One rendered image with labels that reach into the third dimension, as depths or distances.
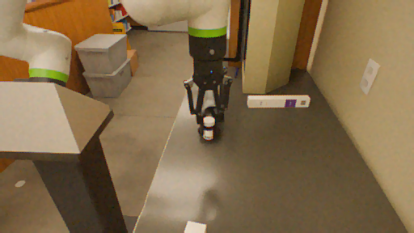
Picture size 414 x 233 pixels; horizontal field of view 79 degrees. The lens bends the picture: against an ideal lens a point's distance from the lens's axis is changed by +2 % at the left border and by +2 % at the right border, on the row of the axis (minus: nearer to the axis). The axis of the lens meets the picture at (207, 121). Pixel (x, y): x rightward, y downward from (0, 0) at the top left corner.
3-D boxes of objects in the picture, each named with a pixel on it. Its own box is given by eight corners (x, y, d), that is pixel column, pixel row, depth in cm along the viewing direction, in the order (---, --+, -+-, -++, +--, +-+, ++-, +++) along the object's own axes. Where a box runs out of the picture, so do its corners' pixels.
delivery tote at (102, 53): (131, 57, 349) (127, 34, 330) (114, 75, 299) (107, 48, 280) (103, 57, 352) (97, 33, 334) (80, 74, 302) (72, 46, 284)
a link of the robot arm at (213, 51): (192, 40, 54) (233, 36, 55) (184, 27, 63) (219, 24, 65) (193, 66, 57) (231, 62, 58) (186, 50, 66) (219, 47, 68)
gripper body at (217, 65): (220, 49, 66) (219, 81, 71) (188, 52, 64) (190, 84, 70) (228, 59, 60) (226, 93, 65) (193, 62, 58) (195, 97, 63)
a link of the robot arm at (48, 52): (15, 78, 93) (21, 30, 96) (62, 86, 105) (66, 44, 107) (23, 72, 84) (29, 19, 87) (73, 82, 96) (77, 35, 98)
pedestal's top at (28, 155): (-3, 158, 93) (-8, 150, 90) (48, 112, 119) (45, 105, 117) (80, 163, 91) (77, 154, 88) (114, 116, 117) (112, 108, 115)
